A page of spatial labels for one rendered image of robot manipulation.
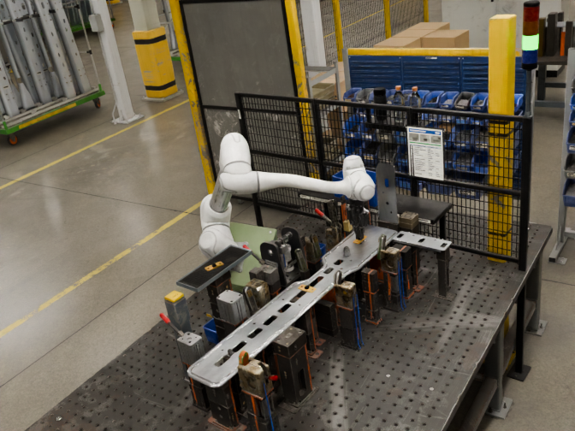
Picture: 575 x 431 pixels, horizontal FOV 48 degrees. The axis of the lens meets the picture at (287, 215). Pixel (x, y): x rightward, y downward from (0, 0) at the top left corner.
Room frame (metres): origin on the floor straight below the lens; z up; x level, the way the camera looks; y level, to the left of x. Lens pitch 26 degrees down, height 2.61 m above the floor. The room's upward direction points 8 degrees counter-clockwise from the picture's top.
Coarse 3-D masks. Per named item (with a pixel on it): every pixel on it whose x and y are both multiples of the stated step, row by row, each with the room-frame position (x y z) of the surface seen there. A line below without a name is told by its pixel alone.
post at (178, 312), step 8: (168, 304) 2.34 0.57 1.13; (176, 304) 2.32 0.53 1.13; (184, 304) 2.35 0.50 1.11; (168, 312) 2.35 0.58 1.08; (176, 312) 2.31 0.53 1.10; (184, 312) 2.34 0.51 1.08; (176, 320) 2.32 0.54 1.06; (184, 320) 2.33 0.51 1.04; (184, 328) 2.33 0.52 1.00; (176, 336) 2.35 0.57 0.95; (184, 368) 2.35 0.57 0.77
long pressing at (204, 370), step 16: (352, 240) 2.89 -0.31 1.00; (368, 240) 2.87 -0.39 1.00; (336, 256) 2.76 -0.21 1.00; (352, 256) 2.74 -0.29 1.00; (368, 256) 2.72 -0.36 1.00; (320, 272) 2.63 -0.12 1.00; (352, 272) 2.60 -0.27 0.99; (288, 288) 2.53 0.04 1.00; (320, 288) 2.49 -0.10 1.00; (272, 304) 2.42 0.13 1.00; (304, 304) 2.38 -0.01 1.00; (256, 320) 2.31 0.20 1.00; (288, 320) 2.28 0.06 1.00; (240, 336) 2.21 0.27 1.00; (256, 336) 2.20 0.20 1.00; (272, 336) 2.18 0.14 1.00; (208, 352) 2.13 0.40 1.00; (224, 352) 2.12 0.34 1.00; (256, 352) 2.09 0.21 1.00; (192, 368) 2.05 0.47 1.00; (208, 368) 2.04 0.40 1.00; (224, 368) 2.02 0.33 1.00; (208, 384) 1.95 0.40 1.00
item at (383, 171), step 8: (376, 168) 3.08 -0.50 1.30; (384, 168) 3.04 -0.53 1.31; (392, 168) 3.01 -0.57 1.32; (376, 176) 3.08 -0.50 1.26; (384, 176) 3.05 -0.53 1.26; (392, 176) 3.02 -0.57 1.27; (376, 184) 3.08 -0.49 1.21; (384, 184) 3.05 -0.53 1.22; (392, 184) 3.02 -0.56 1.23; (376, 192) 3.08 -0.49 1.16; (384, 192) 3.05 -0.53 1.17; (392, 192) 3.02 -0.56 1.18; (384, 200) 3.05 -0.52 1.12; (392, 200) 3.02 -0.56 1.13; (384, 208) 3.06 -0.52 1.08; (392, 208) 3.02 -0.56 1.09; (384, 216) 3.06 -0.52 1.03; (392, 216) 3.03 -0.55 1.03
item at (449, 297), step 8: (448, 248) 2.71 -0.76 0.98; (440, 256) 2.70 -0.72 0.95; (448, 256) 2.71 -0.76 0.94; (440, 264) 2.70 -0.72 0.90; (448, 264) 2.72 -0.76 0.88; (440, 272) 2.71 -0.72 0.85; (448, 272) 2.71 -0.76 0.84; (440, 280) 2.71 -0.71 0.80; (448, 280) 2.71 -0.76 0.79; (440, 288) 2.71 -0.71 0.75; (448, 288) 2.71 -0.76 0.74; (440, 296) 2.70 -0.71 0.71; (448, 296) 2.70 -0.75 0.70
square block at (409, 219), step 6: (402, 216) 2.96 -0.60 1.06; (408, 216) 2.95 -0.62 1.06; (414, 216) 2.95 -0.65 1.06; (402, 222) 2.95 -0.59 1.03; (408, 222) 2.93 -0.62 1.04; (414, 222) 2.94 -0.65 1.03; (402, 228) 2.96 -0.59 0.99; (408, 228) 2.93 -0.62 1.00; (414, 228) 2.94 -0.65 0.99; (402, 234) 2.96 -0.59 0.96; (420, 270) 2.97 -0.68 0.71
